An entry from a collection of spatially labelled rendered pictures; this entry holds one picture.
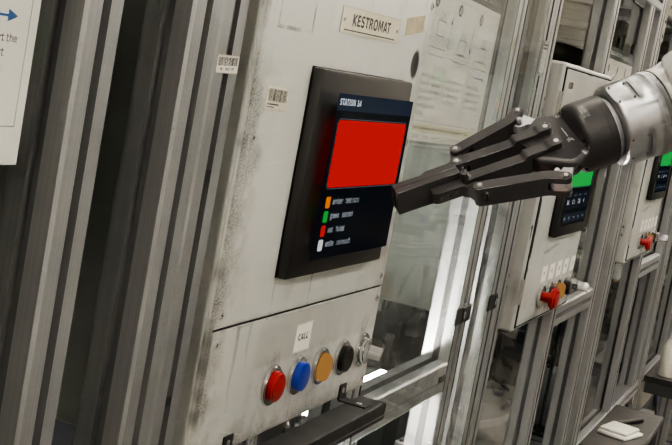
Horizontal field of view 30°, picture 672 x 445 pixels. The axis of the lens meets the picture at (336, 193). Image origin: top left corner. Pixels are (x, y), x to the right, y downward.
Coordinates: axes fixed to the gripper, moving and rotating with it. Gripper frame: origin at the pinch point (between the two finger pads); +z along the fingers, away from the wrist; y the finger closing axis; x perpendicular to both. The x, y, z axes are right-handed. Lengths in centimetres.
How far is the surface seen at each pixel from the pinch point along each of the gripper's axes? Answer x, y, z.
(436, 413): 63, -19, -3
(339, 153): -9.8, 1.6, 8.7
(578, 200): 75, -61, -48
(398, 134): -1.2, -8.1, -0.1
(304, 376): 10.9, 8.8, 17.9
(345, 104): -13.8, -0.2, 6.9
